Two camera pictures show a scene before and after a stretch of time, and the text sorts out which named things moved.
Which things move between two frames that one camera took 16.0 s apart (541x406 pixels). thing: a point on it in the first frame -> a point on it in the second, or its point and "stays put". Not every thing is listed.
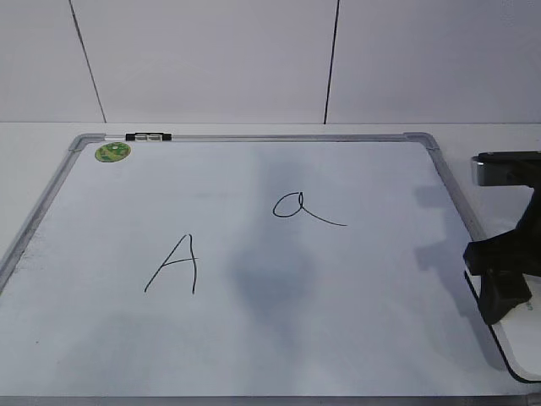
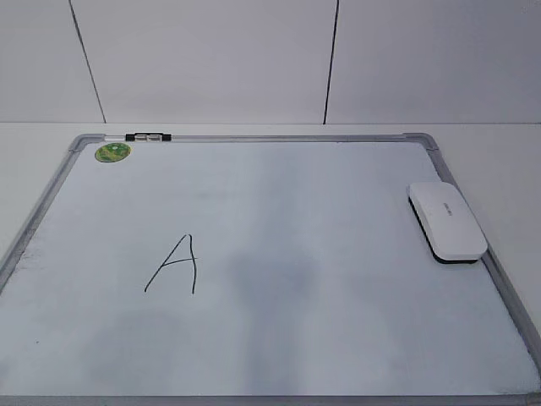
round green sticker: x=112 y=151 stays put
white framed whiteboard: x=249 y=270 stays put
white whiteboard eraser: x=518 y=332 -> x=449 y=226
